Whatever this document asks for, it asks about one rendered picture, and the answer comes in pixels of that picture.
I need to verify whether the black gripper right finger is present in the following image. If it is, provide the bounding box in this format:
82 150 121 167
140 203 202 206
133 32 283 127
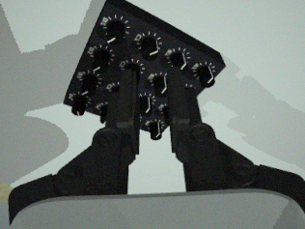
167 66 305 214

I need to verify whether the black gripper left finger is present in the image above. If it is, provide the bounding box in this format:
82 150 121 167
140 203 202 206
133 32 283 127
8 69 140 226

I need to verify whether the black knob box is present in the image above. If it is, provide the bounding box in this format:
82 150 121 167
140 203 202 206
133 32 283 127
63 0 226 140

